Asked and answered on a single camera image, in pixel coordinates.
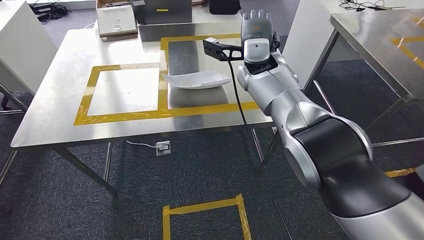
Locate white plastic shell part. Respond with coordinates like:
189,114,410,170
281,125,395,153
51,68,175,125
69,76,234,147
162,70,232,90

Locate white floor socket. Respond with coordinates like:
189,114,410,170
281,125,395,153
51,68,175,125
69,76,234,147
155,140,172,157

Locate dark grey case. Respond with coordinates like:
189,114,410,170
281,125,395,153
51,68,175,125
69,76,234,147
130,0,193,26

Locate white flat box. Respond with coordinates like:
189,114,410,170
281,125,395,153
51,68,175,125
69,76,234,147
96,4,139,38

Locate brown cardboard box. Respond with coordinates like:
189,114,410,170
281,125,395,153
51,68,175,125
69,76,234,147
95,0,132,10

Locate yellow floor tape square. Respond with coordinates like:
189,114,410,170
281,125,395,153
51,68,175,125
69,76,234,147
384,167,417,178

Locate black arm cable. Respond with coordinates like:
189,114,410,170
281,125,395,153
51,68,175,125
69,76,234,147
220,52,253,133

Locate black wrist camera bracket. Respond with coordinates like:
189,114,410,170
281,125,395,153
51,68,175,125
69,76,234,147
202,37,245,63

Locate thin white floor cable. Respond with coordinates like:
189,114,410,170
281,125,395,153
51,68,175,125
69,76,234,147
126,140,157,149

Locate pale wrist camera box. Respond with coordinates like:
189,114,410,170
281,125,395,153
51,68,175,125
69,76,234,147
243,38,272,65

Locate black desk cables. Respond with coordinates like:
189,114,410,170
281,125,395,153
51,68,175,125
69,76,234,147
338,0,407,13

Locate black floor cable bundle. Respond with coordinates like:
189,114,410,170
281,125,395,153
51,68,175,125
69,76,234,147
29,2,72,25

